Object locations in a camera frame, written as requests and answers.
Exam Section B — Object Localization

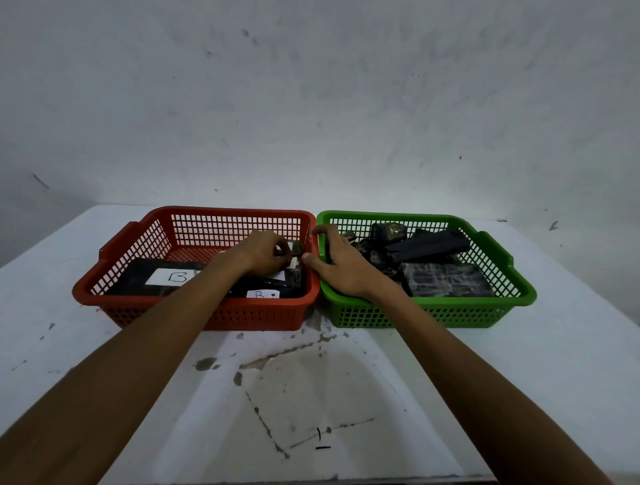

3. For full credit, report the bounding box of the person's right forearm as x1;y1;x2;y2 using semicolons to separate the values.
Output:
372;282;613;485

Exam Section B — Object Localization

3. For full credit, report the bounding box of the pile of black packets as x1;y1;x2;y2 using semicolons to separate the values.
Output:
345;222;496;298

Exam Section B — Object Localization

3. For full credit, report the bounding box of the red plastic mesh basket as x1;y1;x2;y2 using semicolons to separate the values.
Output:
71;205;321;332

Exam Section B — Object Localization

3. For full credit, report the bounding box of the person's right hand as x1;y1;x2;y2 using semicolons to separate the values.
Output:
301;224;404;303

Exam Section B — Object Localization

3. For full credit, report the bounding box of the green plastic mesh basket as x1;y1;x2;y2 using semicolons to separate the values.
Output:
315;209;538;330

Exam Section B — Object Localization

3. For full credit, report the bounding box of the person's left hand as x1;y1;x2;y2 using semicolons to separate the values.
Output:
227;229;293;278

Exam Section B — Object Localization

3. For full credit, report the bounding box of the large black packet labelled B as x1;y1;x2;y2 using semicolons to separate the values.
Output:
103;257;203;297

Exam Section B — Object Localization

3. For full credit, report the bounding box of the person's left forearm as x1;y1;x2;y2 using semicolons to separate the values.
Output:
0;249;251;485

